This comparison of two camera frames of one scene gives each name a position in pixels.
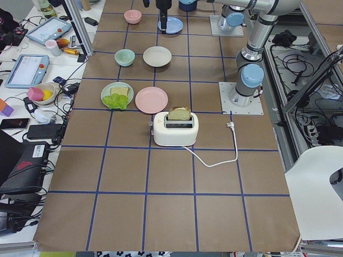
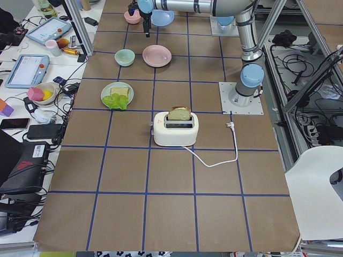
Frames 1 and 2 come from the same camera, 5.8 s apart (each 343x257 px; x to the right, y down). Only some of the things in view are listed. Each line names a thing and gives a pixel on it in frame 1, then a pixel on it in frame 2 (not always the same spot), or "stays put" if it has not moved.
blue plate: (173, 25) -> (162, 17)
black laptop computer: (22, 164) stays put
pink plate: (151, 100) -> (156, 55)
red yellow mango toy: (62, 42) stays put
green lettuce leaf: (116, 100) stays put
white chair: (317, 206) stays put
